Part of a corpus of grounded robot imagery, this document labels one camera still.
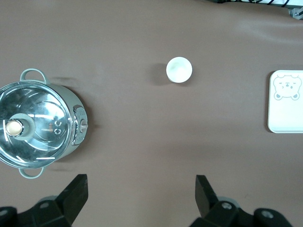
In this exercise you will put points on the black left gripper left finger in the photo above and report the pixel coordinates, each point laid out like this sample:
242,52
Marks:
75,196

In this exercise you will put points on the white bear print tray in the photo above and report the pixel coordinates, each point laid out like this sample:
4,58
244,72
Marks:
284,113

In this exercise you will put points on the green electric cooking pot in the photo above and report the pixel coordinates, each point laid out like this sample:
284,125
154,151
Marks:
74,99

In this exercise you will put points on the glass pot lid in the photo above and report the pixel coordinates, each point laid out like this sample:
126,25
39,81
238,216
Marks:
47,106

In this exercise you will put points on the white IKEA cup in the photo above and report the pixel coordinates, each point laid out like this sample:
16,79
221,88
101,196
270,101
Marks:
179,69

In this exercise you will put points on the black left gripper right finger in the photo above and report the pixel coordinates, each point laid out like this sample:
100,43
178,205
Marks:
206,201

